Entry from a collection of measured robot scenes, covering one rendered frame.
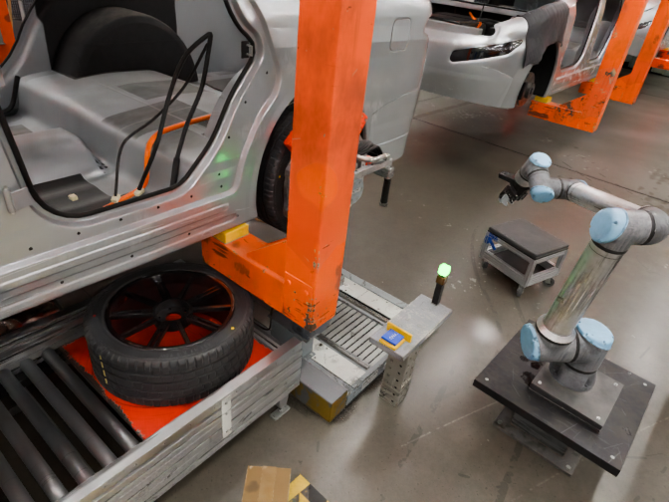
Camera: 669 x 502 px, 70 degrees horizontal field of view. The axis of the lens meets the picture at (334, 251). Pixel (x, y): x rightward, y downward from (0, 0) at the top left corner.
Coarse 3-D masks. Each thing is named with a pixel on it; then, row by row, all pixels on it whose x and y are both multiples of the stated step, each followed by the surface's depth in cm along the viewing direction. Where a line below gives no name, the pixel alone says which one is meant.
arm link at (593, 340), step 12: (588, 324) 193; (600, 324) 195; (576, 336) 190; (588, 336) 187; (600, 336) 188; (612, 336) 190; (576, 348) 188; (588, 348) 189; (600, 348) 187; (576, 360) 191; (588, 360) 191; (600, 360) 192; (588, 372) 195
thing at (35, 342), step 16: (80, 304) 207; (48, 320) 197; (64, 320) 205; (80, 320) 208; (16, 336) 188; (32, 336) 196; (48, 336) 199; (64, 336) 205; (0, 352) 187; (16, 352) 191; (32, 352) 196; (0, 368) 188
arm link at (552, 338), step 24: (600, 216) 155; (624, 216) 150; (648, 216) 150; (600, 240) 153; (624, 240) 151; (648, 240) 152; (576, 264) 169; (600, 264) 159; (576, 288) 169; (600, 288) 168; (552, 312) 182; (576, 312) 174; (528, 336) 193; (552, 336) 184; (552, 360) 191
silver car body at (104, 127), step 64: (64, 0) 273; (128, 0) 300; (192, 0) 333; (256, 0) 167; (384, 0) 222; (64, 64) 278; (128, 64) 292; (192, 64) 327; (256, 64) 183; (384, 64) 241; (0, 128) 127; (64, 128) 249; (128, 128) 219; (192, 128) 220; (256, 128) 192; (384, 128) 267; (0, 192) 130; (64, 192) 204; (128, 192) 199; (192, 192) 182; (0, 256) 138; (64, 256) 150; (128, 256) 169; (0, 320) 145
